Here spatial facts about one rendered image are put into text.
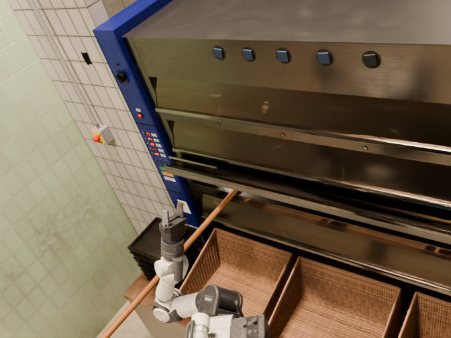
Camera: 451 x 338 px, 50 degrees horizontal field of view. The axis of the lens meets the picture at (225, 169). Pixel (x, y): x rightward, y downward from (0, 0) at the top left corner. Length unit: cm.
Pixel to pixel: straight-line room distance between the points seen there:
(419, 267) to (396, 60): 104
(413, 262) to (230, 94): 111
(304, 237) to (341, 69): 106
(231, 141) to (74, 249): 161
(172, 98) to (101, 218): 145
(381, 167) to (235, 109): 67
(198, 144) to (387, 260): 108
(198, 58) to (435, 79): 98
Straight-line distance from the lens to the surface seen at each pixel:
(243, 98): 212
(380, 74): 173
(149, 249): 295
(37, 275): 342
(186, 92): 233
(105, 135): 301
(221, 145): 239
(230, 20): 216
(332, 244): 248
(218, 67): 209
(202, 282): 301
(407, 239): 224
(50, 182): 327
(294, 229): 256
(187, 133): 252
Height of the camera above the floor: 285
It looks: 36 degrees down
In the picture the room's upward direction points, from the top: 20 degrees counter-clockwise
